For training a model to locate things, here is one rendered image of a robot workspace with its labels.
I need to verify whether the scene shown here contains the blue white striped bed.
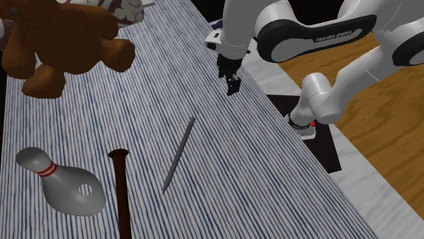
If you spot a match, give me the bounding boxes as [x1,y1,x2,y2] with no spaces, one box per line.
[0,0,380,239]

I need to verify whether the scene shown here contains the grey pencil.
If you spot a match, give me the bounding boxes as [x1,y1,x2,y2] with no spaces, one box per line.
[162,116,196,195]

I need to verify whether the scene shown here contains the dark robot stand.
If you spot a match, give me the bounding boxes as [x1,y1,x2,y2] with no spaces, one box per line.
[266,94,342,174]

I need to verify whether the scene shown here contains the dark brown baseball bat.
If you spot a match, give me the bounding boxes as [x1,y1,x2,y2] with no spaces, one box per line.
[108,149,133,239]

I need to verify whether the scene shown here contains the brown teddy bear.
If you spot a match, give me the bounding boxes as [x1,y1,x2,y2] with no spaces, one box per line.
[0,0,136,99]

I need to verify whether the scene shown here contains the grey bowling pin red stripes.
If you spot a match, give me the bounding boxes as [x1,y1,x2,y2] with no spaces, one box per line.
[15,147,107,217]

